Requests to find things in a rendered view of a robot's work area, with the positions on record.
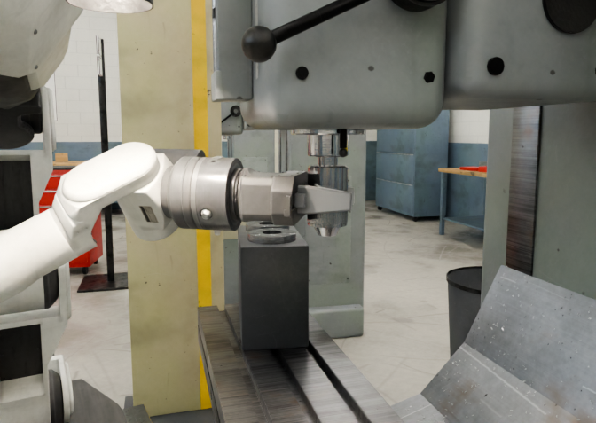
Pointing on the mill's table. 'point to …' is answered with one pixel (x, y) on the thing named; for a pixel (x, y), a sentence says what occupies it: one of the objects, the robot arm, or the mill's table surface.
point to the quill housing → (346, 59)
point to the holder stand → (272, 286)
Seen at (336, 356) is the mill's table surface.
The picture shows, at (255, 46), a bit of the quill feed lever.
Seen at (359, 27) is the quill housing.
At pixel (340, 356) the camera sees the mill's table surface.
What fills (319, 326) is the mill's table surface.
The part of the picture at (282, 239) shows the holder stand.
